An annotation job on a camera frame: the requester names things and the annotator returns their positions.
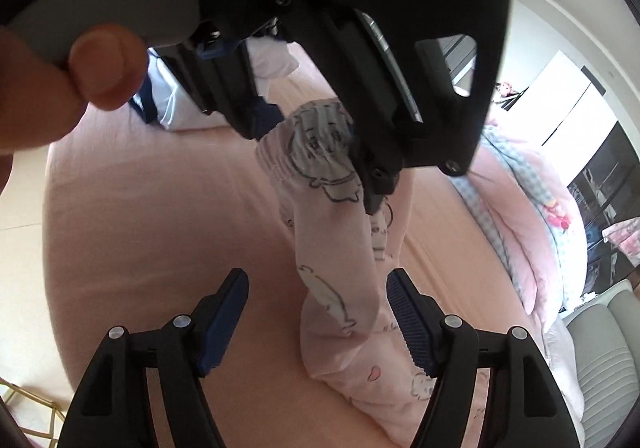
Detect pink bed sheet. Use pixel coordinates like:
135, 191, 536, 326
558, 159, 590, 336
42, 41, 566, 448

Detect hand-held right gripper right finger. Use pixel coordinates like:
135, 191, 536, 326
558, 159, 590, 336
386, 268, 578, 448

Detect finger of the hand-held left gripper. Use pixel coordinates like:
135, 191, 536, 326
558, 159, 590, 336
300, 0, 512, 217
149, 35, 287, 142

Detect dark garment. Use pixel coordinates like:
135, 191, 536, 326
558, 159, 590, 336
129, 78, 162, 125

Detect gold wire frame stand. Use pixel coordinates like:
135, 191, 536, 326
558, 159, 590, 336
0, 363, 67, 448

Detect dark glass cabinet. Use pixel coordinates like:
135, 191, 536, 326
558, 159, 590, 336
567, 118, 640, 290

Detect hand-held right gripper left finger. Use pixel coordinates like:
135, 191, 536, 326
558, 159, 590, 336
59, 268, 250, 448

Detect person's left hand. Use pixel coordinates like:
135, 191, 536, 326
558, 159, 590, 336
0, 22, 149, 199

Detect white garment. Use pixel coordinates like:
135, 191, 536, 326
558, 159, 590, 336
150, 36, 297, 130

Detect pink cartoon print pajama pants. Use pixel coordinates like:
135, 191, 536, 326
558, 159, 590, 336
255, 97, 491, 448

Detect white cabinet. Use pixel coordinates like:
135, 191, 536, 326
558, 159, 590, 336
540, 51, 609, 149

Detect pink and blue checked quilt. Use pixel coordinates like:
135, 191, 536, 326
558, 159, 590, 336
450, 123, 587, 324

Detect grey padded headboard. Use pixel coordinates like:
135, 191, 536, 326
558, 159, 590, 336
564, 281, 640, 448

